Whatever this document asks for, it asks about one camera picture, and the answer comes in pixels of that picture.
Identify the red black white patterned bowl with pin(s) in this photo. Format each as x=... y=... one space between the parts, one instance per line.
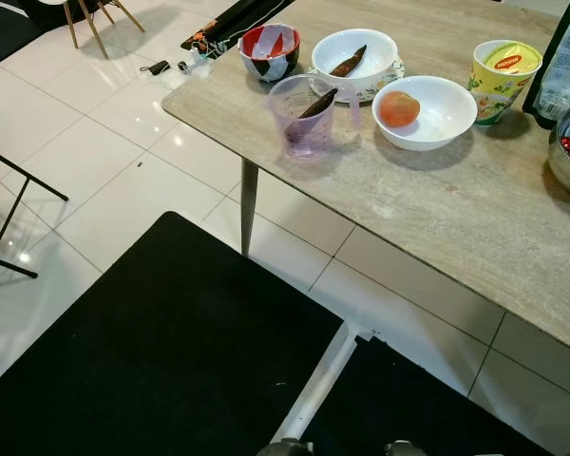
x=269 y=47

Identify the steel bowl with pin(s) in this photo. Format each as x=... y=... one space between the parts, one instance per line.
x=565 y=176

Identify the dark green food packet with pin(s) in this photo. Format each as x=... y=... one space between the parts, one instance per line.
x=565 y=66

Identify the yellow Maggi noodle cup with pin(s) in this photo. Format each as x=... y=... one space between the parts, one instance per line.
x=499 y=90

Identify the wide white bowl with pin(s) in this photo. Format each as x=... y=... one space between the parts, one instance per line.
x=446 y=114

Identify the orange red tomato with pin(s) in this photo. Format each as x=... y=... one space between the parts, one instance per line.
x=399 y=109

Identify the floral rimmed plate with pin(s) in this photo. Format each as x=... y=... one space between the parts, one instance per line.
x=385 y=85

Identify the black floor mat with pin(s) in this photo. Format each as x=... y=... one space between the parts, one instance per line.
x=399 y=408

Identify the deep white bowl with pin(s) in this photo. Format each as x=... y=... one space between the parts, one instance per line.
x=370 y=47

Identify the grey robot right foot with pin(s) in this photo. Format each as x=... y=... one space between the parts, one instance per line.
x=406 y=448

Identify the grey robot foot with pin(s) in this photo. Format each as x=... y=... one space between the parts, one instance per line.
x=406 y=448
x=285 y=448

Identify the brown pointed vegetable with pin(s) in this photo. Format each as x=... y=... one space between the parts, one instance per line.
x=348 y=63
x=318 y=103

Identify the grey tapered table leg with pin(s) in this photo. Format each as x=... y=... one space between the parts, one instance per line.
x=249 y=204

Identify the grey robot left foot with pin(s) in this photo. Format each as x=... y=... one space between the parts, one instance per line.
x=285 y=448

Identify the small black device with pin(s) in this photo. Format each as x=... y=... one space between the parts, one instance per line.
x=157 y=66

